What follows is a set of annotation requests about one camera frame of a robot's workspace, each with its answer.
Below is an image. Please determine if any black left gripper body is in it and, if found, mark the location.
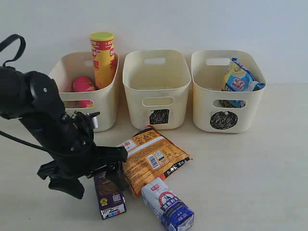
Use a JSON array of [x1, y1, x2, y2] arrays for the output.
[[37, 139, 128, 180]]

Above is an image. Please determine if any cream bin with triangle mark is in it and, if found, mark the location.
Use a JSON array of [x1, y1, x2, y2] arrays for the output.
[[49, 52, 120, 132]]

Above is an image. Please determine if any blue white milk carton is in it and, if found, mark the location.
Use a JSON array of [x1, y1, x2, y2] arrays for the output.
[[141, 177, 194, 231]]

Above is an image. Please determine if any blue instant noodle packet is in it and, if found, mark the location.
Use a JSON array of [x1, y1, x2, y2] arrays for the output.
[[219, 57, 266, 108]]

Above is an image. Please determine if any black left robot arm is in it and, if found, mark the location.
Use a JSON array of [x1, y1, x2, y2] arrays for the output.
[[0, 67, 128, 199]]

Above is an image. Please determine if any cream bin with square mark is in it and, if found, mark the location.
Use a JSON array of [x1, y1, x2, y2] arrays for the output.
[[122, 50, 191, 129]]

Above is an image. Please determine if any purple small carton box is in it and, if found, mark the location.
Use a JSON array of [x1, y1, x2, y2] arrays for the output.
[[93, 175, 127, 220]]

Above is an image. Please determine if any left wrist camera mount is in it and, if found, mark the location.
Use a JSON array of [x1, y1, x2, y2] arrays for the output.
[[73, 111, 100, 133]]

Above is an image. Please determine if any orange instant noodle packet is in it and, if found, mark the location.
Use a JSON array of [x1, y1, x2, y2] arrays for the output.
[[120, 126, 192, 197]]

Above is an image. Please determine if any cream bin with circle mark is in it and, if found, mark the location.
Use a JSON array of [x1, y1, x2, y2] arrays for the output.
[[191, 50, 266, 133]]

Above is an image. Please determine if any pink Lays chips can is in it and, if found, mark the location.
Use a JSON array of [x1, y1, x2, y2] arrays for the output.
[[72, 76, 96, 108]]

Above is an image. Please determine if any yellow Lays chips can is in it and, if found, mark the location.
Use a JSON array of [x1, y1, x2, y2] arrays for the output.
[[90, 31, 116, 89]]

